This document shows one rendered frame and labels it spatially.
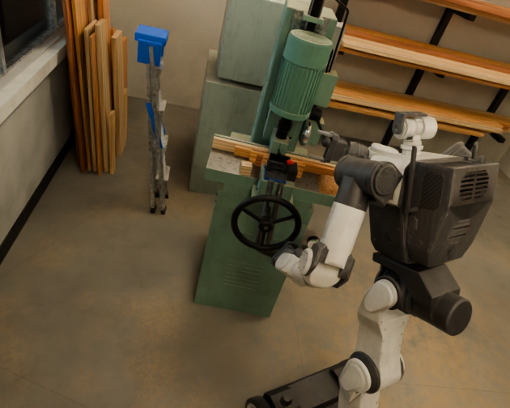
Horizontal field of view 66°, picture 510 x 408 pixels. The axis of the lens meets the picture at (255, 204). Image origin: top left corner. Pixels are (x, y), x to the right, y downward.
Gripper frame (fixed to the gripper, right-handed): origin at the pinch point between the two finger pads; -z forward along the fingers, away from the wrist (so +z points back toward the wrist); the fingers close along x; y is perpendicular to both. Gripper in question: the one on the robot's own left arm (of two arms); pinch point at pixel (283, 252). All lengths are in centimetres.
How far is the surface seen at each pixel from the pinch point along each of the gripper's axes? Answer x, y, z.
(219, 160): 7.6, 43.8, -21.1
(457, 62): 214, -45, -198
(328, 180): 35.4, 3.9, -18.1
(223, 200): -4.1, 30.4, -21.9
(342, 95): 125, 5, -214
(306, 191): 24.8, 8.0, -14.6
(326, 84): 65, 34, -25
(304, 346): -33, -60, -47
